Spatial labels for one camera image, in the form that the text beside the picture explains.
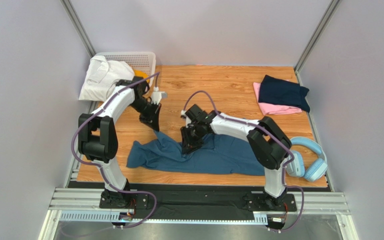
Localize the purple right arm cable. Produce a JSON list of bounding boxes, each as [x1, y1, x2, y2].
[[182, 90, 304, 233]]

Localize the orange t shirt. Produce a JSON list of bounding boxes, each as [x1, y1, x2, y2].
[[133, 69, 149, 79]]

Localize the aluminium frame post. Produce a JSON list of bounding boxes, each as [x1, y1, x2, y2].
[[294, 0, 342, 74], [60, 0, 96, 57]]

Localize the light blue headphones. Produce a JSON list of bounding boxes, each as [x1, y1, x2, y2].
[[285, 136, 329, 183]]

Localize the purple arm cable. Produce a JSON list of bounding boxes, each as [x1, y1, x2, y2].
[[70, 72, 161, 231], [182, 90, 304, 233]]

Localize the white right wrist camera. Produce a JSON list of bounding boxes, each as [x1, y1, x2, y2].
[[180, 109, 191, 127]]

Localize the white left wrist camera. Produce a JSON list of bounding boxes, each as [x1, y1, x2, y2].
[[150, 86, 168, 105]]

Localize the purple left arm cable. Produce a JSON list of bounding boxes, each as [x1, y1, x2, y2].
[[70, 72, 161, 231]]

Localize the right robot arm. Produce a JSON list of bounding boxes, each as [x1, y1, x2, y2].
[[180, 104, 293, 210]]

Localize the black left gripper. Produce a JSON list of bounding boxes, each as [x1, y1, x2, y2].
[[129, 97, 162, 132]]

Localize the teal blue t shirt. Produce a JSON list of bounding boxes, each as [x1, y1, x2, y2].
[[126, 132, 265, 176]]

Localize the navy folded t shirt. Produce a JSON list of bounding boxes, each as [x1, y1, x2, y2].
[[258, 75, 311, 113]]

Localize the left aluminium frame post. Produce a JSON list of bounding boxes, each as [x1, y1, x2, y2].
[[60, 0, 96, 57]]

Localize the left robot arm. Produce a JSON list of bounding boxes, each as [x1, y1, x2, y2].
[[73, 76, 168, 209]]

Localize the right aluminium frame post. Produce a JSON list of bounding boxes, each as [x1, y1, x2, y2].
[[294, 0, 342, 74]]

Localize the pink folded t shirt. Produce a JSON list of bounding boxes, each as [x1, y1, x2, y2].
[[252, 82, 302, 116]]

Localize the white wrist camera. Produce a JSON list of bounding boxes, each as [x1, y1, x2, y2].
[[180, 109, 191, 127], [150, 86, 168, 105]]

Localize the white t shirt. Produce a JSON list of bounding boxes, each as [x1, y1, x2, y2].
[[78, 55, 135, 102]]

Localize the white plastic laundry basket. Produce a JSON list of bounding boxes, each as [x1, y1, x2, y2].
[[96, 51, 157, 76]]

